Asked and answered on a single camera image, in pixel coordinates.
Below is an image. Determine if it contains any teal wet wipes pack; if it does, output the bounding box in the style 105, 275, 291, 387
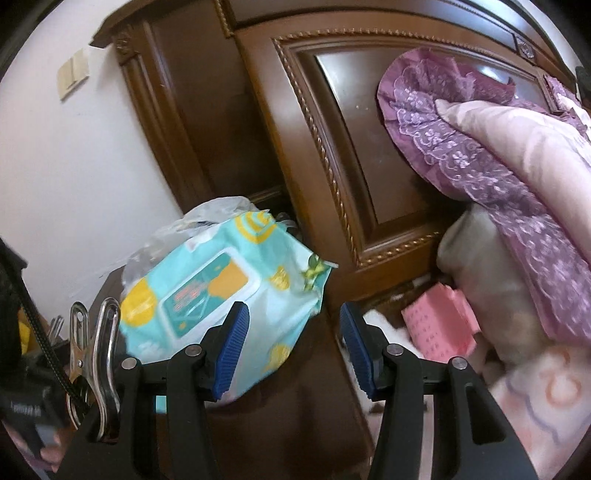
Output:
119, 211, 335, 403

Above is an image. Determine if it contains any clear plastic bag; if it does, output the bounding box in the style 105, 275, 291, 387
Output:
121, 196, 259, 297

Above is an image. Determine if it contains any person left hand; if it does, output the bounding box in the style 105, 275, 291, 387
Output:
9, 429, 73, 473

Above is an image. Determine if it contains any pink paper packet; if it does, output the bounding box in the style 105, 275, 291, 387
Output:
402, 283, 481, 363

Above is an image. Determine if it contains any dark wooden nightstand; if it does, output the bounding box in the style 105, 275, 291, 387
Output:
87, 262, 376, 480

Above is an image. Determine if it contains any grey pillow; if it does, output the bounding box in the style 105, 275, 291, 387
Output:
437, 204, 552, 365

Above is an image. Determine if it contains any purple lace pillow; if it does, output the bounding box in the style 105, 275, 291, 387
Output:
377, 48, 590, 344

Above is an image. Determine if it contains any wooden bed headboard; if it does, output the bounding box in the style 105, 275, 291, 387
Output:
92, 1, 576, 305

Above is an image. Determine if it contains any metal spring clamp right camera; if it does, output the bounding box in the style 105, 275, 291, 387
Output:
66, 297, 120, 441

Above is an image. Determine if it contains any black camera cable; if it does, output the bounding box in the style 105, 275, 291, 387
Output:
0, 248, 89, 411

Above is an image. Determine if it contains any beige wall light switch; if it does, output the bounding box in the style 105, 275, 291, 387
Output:
56, 48, 90, 101

